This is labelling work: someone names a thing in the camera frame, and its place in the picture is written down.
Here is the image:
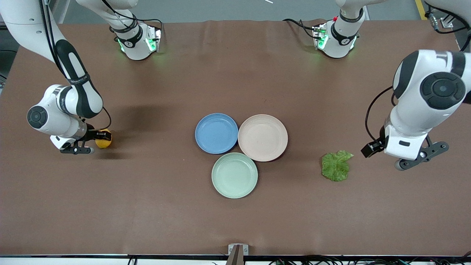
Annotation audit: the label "yellow lemon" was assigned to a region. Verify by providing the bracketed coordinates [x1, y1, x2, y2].
[95, 130, 113, 149]

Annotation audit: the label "green lettuce leaf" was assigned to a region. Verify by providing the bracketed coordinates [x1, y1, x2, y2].
[321, 150, 354, 182]

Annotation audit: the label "brown table cover mat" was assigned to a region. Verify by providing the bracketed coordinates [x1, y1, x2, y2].
[0, 19, 471, 256]

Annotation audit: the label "pink plate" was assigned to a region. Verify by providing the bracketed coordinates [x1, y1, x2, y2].
[238, 114, 288, 162]

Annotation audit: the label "blue plate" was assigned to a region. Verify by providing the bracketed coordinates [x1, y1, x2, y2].
[195, 113, 239, 155]

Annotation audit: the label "light green plate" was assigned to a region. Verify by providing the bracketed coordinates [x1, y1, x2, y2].
[211, 152, 258, 199]

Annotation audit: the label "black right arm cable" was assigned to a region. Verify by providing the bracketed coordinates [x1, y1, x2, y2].
[39, 0, 112, 132]

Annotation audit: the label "white table edge rail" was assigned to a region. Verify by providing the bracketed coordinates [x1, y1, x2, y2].
[0, 255, 471, 265]

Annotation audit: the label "black cables by frame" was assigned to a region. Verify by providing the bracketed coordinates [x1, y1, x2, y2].
[424, 0, 471, 52]

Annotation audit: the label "black cable bundle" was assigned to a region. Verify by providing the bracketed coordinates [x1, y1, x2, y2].
[269, 254, 471, 265]

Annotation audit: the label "black right base cable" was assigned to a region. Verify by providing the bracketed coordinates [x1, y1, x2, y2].
[101, 0, 164, 39]

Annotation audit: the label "black base cable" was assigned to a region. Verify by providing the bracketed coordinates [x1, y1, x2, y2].
[283, 18, 318, 39]
[101, 0, 164, 39]

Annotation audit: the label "black left base cable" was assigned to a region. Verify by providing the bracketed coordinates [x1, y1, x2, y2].
[283, 18, 318, 39]

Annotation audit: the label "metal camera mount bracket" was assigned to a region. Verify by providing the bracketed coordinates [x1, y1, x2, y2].
[226, 244, 249, 265]

